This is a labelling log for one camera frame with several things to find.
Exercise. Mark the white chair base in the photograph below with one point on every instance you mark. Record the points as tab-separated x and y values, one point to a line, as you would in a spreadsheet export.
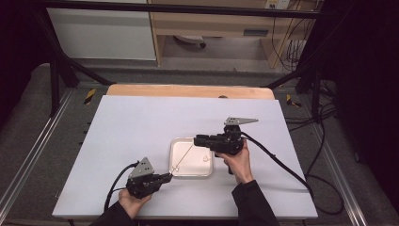
191	40

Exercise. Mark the black metal crossbar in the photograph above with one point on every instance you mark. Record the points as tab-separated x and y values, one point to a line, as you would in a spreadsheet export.
188	8

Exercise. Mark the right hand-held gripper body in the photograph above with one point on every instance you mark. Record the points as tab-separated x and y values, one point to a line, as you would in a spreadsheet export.
230	142

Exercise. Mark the white rectangular tray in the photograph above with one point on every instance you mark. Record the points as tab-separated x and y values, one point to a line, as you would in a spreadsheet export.
194	166

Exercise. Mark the white power strip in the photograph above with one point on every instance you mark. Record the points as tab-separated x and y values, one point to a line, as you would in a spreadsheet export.
277	3

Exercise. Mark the wooden board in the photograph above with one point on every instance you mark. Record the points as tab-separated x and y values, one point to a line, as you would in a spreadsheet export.
188	91

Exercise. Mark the wooden desk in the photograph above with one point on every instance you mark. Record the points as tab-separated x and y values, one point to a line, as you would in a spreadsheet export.
213	23

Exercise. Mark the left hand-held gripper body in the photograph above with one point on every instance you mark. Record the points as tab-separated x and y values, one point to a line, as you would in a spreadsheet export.
141	185

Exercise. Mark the white cabinet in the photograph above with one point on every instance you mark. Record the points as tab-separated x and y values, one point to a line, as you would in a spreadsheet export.
100	34

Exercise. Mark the black metal stand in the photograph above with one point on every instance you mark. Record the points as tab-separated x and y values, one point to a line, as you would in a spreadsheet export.
313	81
55	81

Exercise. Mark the person's right hand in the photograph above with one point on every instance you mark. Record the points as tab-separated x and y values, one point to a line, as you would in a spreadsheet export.
240	166

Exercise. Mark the person's left hand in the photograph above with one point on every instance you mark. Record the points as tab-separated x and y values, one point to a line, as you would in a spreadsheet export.
131	204

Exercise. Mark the thin wooden skewer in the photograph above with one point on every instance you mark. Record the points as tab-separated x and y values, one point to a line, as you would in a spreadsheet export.
185	155

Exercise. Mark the aluminium floor rail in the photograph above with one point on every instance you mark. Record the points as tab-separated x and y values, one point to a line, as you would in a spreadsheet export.
345	188
34	147

